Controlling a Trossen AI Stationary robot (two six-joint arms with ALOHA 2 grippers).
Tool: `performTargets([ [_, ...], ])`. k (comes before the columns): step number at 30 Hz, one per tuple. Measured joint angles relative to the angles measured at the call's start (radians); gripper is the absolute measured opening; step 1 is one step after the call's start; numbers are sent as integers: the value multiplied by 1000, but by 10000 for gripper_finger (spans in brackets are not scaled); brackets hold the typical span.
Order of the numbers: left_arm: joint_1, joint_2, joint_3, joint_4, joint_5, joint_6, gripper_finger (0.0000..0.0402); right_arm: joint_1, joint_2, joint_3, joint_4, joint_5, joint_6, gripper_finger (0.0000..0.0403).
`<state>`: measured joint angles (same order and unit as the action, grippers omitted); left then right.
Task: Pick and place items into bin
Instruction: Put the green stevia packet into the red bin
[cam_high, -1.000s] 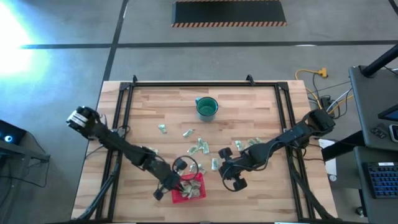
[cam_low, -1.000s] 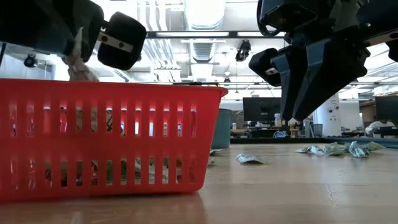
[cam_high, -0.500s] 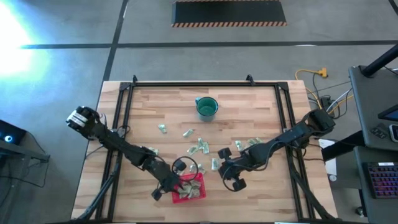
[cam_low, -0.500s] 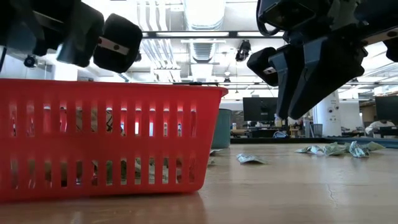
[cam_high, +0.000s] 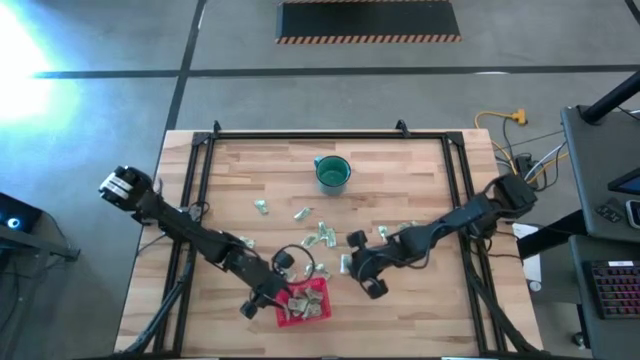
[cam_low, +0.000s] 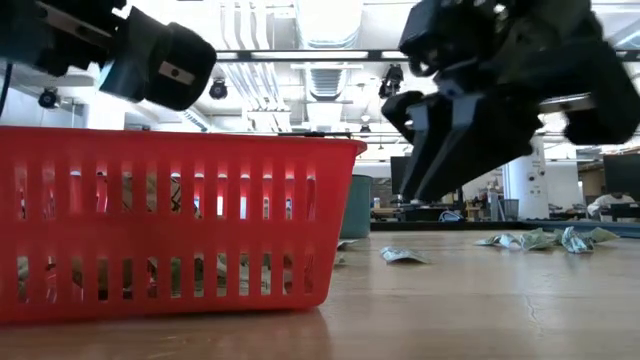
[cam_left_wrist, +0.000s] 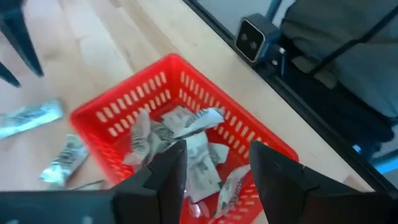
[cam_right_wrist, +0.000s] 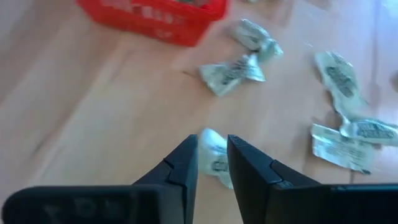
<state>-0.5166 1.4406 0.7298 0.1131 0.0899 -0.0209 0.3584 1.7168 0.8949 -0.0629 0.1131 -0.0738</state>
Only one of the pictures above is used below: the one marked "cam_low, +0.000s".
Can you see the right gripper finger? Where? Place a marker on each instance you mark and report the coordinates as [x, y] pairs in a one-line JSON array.
[[485, 140], [425, 145]]

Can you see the green-white tea packet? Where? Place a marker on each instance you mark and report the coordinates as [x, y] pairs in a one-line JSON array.
[[537, 240], [243, 275], [402, 255], [575, 241], [500, 241], [604, 234]]

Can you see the black computer monitor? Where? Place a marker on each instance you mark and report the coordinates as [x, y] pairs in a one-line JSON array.
[[398, 175], [622, 175]]

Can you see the white building pillar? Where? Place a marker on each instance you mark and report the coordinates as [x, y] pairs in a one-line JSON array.
[[525, 190]]

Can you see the black ceiling spotlight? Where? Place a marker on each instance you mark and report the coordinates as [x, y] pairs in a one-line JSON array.
[[392, 80], [48, 98], [218, 89]]

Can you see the green enamel mug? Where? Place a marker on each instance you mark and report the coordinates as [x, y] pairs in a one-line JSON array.
[[357, 210]]

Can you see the person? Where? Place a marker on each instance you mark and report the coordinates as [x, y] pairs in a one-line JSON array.
[[607, 202]]

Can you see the red plastic slotted basket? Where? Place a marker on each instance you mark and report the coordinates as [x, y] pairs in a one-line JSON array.
[[150, 235]]

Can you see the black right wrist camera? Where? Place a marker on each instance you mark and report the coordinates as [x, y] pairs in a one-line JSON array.
[[440, 35]]

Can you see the white ceiling air duct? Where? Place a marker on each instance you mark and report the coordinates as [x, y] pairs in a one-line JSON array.
[[327, 20]]

